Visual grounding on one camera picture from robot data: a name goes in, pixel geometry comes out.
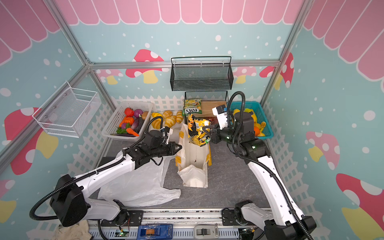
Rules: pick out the grey device on rail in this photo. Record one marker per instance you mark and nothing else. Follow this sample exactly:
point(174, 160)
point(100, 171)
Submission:
point(206, 232)

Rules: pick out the black wire wooden shelf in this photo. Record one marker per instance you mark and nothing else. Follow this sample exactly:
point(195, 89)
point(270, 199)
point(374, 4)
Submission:
point(209, 100)

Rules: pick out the toy bread roll middle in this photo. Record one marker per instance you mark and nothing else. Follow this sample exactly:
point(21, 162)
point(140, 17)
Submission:
point(167, 114)

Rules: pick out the white plastic grocery bag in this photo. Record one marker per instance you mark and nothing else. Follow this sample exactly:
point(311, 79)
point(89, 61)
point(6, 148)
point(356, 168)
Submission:
point(141, 188)

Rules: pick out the green Fox's candy bag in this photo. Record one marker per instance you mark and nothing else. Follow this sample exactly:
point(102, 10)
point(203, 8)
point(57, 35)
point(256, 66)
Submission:
point(193, 106)

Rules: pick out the toy croissant front left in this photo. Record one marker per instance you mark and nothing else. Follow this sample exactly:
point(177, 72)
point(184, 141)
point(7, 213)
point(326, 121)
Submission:
point(157, 124)

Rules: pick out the white wire wall basket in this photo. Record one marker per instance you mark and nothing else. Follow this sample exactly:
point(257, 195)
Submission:
point(68, 111)

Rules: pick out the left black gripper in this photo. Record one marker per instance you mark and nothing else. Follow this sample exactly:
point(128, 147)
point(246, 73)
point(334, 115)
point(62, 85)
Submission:
point(172, 148)

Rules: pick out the cream canvas tote bag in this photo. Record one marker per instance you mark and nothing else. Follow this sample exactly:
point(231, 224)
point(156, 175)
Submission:
point(192, 161)

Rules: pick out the black mesh wall basket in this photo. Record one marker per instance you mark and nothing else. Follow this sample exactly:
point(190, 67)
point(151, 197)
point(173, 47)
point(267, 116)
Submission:
point(207, 73)

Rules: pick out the toy orange fruit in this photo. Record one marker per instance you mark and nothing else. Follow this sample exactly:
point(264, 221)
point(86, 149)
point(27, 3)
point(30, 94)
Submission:
point(257, 131)

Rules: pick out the white cutting board tray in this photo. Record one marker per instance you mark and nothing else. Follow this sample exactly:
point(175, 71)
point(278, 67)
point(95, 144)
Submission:
point(174, 131)

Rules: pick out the orange toy carrot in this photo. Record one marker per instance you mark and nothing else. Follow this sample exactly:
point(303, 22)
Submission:
point(132, 132)

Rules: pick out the teal plastic fruit basket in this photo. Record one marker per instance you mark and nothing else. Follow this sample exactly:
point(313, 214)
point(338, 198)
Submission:
point(260, 118)

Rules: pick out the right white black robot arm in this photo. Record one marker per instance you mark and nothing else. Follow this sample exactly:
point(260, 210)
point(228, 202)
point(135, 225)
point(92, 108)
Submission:
point(285, 221)

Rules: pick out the brown toy potato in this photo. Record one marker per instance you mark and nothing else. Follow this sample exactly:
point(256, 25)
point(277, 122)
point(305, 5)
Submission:
point(144, 115)

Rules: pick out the purple toy eggplant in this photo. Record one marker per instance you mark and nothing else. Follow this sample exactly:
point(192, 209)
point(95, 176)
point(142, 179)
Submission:
point(135, 124)

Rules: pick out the yellow black snack bag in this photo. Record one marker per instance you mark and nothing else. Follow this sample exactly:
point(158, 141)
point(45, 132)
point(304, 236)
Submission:
point(196, 134)

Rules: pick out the blue device on rail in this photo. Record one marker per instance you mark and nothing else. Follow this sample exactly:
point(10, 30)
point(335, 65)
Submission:
point(155, 232)

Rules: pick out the white plastic vegetable basket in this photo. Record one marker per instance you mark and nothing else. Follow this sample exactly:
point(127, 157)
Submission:
point(113, 130)

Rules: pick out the toy striped bread loaf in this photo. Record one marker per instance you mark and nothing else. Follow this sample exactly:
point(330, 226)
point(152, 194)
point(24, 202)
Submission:
point(171, 121)

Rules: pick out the toy croissant back left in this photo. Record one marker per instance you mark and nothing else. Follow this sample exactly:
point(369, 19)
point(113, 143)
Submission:
point(157, 116)

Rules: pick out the toy bread right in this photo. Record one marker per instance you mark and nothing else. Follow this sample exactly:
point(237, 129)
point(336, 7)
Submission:
point(179, 117)

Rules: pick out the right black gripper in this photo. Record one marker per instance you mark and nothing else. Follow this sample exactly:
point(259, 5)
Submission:
point(214, 135)

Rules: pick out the red toy tomato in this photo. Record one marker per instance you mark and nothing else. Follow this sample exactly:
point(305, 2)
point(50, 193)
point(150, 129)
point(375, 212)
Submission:
point(129, 112)

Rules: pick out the toy croissant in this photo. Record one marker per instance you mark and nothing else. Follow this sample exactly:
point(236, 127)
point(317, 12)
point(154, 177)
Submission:
point(157, 116)
point(157, 124)

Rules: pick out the beige cloth rag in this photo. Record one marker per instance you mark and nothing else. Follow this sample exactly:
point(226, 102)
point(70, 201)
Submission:
point(79, 231)

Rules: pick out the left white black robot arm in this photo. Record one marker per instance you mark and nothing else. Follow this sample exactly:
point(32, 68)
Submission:
point(70, 201)

